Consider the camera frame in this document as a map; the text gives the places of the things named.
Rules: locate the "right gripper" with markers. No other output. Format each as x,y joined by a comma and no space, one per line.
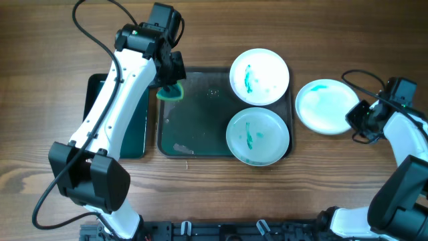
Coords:
356,117

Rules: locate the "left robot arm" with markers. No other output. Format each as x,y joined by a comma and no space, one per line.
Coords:
87,168

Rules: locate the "large dark serving tray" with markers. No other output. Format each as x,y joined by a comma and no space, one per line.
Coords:
195,127

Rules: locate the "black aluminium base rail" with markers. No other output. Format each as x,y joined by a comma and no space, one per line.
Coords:
261,230

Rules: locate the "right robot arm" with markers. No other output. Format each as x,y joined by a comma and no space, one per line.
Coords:
393,213

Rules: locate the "small black water tray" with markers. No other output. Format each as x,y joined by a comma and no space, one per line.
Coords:
134,141

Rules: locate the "grey white plate bottom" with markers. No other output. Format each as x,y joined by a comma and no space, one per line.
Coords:
257,136

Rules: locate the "green yellow sponge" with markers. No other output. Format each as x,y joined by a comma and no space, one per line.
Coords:
173,92

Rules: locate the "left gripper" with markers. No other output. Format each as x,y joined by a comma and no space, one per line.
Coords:
173,74

